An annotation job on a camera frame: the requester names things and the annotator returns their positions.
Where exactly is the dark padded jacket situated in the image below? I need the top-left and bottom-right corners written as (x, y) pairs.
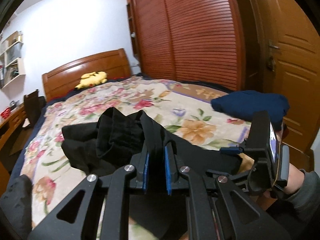
top-left (0, 174), bottom-right (34, 240)

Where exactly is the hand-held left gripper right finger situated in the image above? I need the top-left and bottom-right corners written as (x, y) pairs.
top-left (164, 144), bottom-right (292, 240)

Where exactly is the yellow plush toy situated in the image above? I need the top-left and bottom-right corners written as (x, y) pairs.
top-left (75, 71), bottom-right (108, 90)

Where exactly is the dark brown chair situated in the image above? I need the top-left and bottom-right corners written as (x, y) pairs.
top-left (22, 89), bottom-right (47, 130)

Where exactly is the wooden bed headboard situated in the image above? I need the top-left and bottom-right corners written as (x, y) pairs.
top-left (42, 48), bottom-right (132, 102)

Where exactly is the metal door handle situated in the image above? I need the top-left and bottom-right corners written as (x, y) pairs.
top-left (266, 39), bottom-right (281, 72)

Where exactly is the wooden door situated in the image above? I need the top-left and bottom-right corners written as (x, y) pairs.
top-left (244, 0), bottom-right (320, 155)

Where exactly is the person's right forearm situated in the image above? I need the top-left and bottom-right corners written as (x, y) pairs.
top-left (265, 164), bottom-right (320, 240)

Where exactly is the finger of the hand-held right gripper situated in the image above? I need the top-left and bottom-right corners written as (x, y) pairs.
top-left (220, 146), bottom-right (247, 154)
top-left (206, 170), bottom-right (250, 183)

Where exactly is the grey paper bag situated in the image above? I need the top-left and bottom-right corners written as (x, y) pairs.
top-left (5, 41), bottom-right (21, 64)

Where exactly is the floral blanket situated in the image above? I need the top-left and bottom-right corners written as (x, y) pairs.
top-left (20, 76), bottom-right (252, 230)

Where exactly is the wooden desk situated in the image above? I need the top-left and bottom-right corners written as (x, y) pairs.
top-left (0, 104), bottom-right (27, 197)

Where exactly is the wooden slatted wardrobe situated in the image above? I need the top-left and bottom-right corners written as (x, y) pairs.
top-left (125, 0), bottom-right (259, 93)

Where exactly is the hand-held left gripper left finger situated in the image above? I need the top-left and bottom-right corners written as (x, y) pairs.
top-left (27, 146), bottom-right (150, 240)

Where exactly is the folded navy cloth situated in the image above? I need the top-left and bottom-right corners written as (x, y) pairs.
top-left (211, 90), bottom-right (290, 132)

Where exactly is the white wall shelf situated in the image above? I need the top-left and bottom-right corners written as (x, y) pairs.
top-left (0, 31), bottom-right (27, 89)

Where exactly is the black shirt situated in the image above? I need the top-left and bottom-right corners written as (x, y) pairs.
top-left (61, 107), bottom-right (242, 240)

